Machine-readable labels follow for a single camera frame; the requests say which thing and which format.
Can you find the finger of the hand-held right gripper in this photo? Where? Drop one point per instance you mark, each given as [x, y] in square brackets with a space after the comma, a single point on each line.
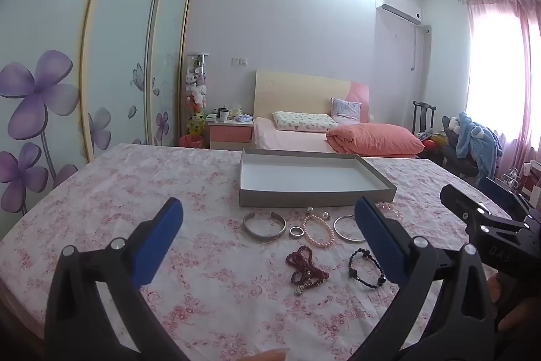
[467, 211]
[496, 192]

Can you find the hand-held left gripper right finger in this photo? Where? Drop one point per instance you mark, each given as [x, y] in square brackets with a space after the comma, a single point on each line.
[380, 238]

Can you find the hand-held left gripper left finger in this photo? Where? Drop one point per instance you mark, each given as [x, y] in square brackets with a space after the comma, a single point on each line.
[162, 236]

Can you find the thin silver bangle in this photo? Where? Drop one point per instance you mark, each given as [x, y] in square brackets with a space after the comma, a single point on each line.
[338, 234]

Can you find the grey cardboard box tray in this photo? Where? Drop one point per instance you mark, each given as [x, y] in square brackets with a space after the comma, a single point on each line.
[304, 177]

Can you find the person's right hand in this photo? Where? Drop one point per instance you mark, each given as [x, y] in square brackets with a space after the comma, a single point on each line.
[522, 312]

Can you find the person's left hand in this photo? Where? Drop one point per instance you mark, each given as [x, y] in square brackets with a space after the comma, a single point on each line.
[272, 354]

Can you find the black office chair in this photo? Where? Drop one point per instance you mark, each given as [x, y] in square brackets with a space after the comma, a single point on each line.
[450, 158]

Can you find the pink floral tablecloth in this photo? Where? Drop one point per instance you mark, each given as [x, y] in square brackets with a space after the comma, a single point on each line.
[203, 192]

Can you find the colourful toys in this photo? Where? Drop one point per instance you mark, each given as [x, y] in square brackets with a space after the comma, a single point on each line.
[433, 141]

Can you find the red trash bin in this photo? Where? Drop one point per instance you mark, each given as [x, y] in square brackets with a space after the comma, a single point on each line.
[191, 142]

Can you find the folded salmon quilt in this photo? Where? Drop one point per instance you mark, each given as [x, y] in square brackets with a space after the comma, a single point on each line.
[376, 139]

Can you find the black wooden chair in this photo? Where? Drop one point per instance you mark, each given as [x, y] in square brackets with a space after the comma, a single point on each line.
[424, 115]

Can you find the pink curtain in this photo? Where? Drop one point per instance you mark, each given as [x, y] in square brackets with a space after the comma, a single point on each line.
[530, 90]

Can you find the pink and cream nightstand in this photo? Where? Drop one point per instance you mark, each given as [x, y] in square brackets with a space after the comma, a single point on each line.
[230, 134]

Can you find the small lilac pillow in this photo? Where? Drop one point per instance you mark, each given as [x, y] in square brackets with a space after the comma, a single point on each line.
[346, 108]

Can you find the floral white pillow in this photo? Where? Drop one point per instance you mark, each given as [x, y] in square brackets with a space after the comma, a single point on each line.
[302, 120]

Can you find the blue cloth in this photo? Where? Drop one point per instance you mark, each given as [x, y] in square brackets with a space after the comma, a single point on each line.
[244, 118]

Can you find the clear tube of plush toys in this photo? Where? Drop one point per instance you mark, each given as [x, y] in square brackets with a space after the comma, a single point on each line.
[196, 94]

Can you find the air conditioner pipe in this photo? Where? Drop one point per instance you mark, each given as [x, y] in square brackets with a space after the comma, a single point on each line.
[416, 48]

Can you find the bed with cream headboard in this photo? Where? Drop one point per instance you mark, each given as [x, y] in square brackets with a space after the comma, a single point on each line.
[291, 90]

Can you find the wardrobe with floral sliding doors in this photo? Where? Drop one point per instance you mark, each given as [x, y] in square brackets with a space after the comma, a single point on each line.
[118, 48]

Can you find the white air conditioner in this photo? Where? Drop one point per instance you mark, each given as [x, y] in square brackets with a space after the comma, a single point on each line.
[399, 8]

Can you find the wall light switch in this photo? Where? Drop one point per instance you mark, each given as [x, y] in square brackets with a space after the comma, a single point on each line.
[239, 61]

